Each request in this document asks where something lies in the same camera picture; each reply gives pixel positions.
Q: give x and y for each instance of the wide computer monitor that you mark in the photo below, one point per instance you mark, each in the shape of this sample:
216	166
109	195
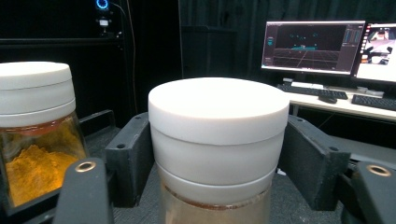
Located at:
311	46

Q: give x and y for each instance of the tall jar of pale powder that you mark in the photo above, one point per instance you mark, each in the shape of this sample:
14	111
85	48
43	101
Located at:
218	124

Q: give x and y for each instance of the black computer mouse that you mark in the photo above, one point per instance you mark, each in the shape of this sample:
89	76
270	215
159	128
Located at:
327	99

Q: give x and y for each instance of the white metal frame desk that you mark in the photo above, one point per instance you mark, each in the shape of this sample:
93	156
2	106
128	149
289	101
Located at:
342	105

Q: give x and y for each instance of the white flat box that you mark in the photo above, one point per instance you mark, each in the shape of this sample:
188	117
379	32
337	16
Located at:
306	85

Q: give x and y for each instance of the black keyboard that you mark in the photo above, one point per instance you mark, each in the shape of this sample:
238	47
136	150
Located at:
373	102
311	91

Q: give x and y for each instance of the jar of orange powder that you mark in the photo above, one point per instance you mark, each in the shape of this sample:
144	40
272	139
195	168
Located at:
34	93

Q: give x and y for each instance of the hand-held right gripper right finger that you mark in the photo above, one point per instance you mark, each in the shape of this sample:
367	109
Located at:
311	158

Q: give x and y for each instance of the monitor with white window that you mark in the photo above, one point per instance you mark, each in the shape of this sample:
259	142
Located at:
378	53

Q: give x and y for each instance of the black two-tier shelf rack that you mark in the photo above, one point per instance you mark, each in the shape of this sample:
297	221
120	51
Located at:
96	119

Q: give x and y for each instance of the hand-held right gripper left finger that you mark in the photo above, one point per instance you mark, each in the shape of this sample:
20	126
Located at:
130	155

